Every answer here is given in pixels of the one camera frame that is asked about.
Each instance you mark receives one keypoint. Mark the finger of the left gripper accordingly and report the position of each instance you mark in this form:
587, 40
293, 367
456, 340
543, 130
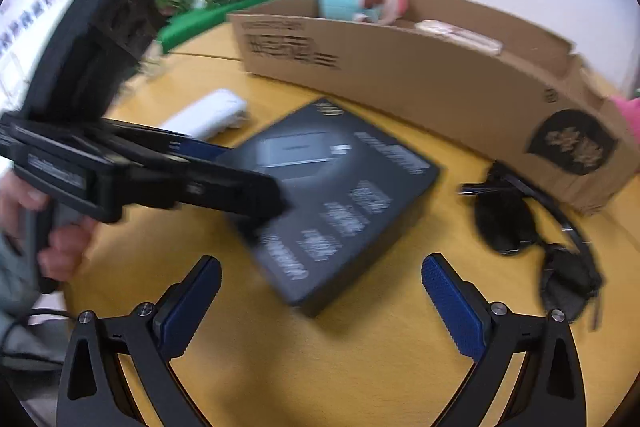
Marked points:
254, 198
156, 140

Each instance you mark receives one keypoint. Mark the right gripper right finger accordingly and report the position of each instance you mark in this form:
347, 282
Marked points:
549, 390

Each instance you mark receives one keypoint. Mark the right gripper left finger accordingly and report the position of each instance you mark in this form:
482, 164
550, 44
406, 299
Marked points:
93, 388

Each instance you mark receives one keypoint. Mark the black product box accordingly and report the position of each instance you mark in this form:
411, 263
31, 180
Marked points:
352, 190

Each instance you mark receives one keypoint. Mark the black sunglasses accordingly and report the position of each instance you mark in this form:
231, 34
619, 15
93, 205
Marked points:
570, 279

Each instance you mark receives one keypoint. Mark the pink pig plush toy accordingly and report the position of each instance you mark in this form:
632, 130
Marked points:
378, 12

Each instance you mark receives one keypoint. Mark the light blue jacket sleeve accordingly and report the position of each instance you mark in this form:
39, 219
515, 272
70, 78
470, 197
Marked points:
31, 356

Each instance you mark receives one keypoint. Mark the green covered side table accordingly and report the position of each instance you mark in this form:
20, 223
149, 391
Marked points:
181, 28

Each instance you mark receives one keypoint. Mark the brown cardboard box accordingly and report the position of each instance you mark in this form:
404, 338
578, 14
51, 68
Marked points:
534, 107

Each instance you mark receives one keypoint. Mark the white phone case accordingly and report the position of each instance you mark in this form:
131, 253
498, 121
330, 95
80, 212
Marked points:
460, 36

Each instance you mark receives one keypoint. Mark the pink strawberry plush toy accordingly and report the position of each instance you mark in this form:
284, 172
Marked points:
630, 110

